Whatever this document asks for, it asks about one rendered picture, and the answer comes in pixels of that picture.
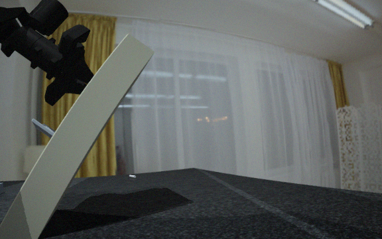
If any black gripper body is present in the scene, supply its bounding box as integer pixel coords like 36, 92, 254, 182
28, 25, 90, 106

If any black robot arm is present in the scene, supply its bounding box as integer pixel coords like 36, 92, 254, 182
0, 0, 68, 59

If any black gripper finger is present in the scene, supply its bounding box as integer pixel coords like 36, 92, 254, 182
57, 76, 87, 95
64, 50, 94, 84

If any cream flat panel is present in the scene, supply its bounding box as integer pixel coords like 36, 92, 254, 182
0, 34, 154, 239

